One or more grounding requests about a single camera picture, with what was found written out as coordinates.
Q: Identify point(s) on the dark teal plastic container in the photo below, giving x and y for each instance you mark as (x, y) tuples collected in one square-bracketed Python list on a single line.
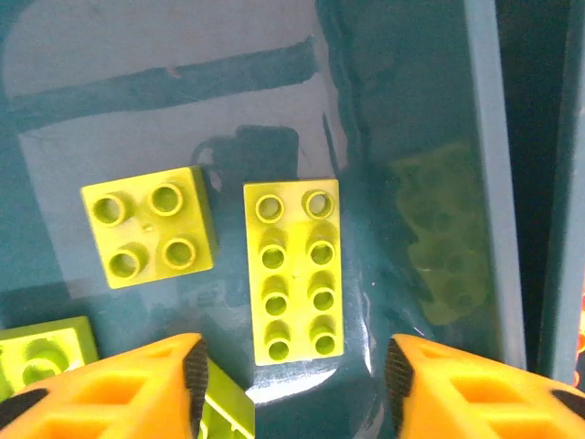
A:
[(564, 183), (137, 91)]

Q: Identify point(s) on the green long lego brick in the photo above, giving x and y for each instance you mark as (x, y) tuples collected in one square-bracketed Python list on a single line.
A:
[(294, 270)]

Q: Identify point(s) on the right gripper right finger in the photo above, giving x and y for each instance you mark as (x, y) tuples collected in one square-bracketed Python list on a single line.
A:
[(480, 402)]

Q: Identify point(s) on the green square lego brick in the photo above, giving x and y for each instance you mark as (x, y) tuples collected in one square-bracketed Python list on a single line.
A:
[(148, 228), (228, 407), (68, 338)]

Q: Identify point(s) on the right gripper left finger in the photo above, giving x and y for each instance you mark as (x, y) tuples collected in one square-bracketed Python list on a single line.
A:
[(114, 402)]

